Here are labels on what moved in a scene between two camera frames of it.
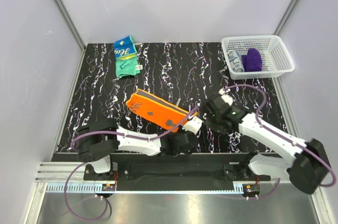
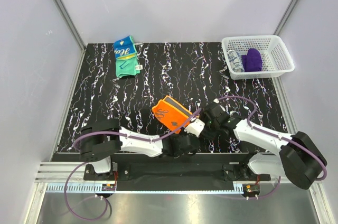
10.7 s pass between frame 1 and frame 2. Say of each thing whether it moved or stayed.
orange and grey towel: moved
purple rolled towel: stayed
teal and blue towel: stayed
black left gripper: stayed
